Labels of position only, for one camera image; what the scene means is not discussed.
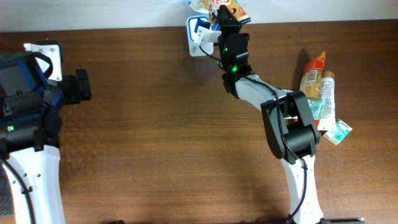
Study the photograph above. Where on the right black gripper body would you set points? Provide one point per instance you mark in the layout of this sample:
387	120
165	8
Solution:
226	33

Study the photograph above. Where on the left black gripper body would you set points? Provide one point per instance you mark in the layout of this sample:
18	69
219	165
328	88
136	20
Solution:
71	90

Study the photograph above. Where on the cream white snack bag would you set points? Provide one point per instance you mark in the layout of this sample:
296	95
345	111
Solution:
211	8

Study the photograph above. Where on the orange spaghetti pasta pack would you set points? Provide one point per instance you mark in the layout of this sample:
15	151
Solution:
310	83

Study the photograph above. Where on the small teal snack bag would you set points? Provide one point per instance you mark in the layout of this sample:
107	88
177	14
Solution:
316	107

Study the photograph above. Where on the white cream tube gold cap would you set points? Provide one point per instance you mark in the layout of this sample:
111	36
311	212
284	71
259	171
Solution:
328	118

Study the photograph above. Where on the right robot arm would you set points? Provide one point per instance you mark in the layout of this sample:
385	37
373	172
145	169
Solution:
290	128

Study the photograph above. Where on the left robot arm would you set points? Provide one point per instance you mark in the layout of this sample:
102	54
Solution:
30	127

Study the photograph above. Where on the white barcode scanner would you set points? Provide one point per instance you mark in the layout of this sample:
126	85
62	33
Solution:
204	48

